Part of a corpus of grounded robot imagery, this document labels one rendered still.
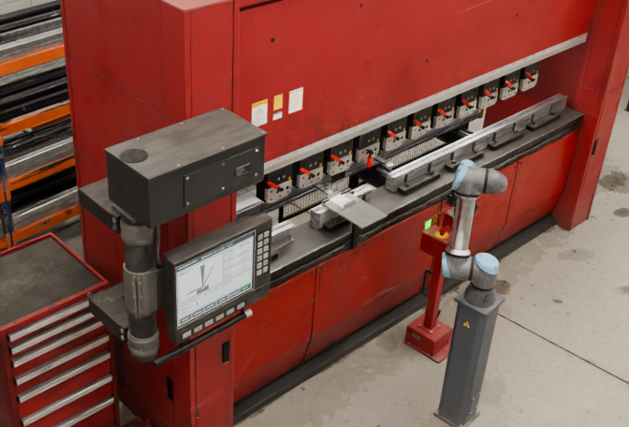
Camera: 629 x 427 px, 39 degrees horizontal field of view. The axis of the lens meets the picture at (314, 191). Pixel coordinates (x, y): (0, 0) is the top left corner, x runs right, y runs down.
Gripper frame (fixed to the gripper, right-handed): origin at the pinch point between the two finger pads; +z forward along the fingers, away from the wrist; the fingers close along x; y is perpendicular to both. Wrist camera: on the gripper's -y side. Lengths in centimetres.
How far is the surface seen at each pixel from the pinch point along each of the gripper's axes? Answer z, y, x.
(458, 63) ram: -67, 38, -30
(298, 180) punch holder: -35, 45, 81
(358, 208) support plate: -14, 29, 50
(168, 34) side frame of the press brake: -131, 47, 162
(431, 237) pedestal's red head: 7.0, 4.3, 15.0
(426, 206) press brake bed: 7.0, 22.7, -5.8
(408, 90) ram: -62, 40, 8
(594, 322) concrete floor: 78, -65, -84
